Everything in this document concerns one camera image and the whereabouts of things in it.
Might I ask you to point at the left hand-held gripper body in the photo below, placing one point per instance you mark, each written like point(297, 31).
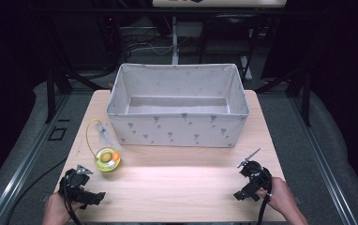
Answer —
point(74, 182)

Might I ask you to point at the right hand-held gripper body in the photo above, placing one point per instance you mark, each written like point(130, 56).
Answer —
point(258, 176)

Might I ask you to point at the yellow-green cat toy with feather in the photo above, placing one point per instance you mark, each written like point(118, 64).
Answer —
point(106, 160)

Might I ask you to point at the grey fabric storage box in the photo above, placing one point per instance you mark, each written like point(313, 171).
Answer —
point(177, 131)

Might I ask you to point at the person's right hand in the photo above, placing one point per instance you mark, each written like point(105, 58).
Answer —
point(278, 195)

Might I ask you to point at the person's left hand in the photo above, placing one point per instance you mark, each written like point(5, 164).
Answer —
point(55, 211)

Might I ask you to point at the black tape square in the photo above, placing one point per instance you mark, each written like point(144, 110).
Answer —
point(57, 133)

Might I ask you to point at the black metal stand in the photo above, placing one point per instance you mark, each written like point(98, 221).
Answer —
point(306, 100)
point(51, 93)

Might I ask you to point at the white desk leg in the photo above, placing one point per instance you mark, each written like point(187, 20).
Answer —
point(175, 40)

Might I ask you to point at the white desk top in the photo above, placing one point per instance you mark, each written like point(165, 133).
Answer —
point(219, 2)

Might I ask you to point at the aluminium floor rail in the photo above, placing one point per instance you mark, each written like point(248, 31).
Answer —
point(21, 170)
point(327, 175)

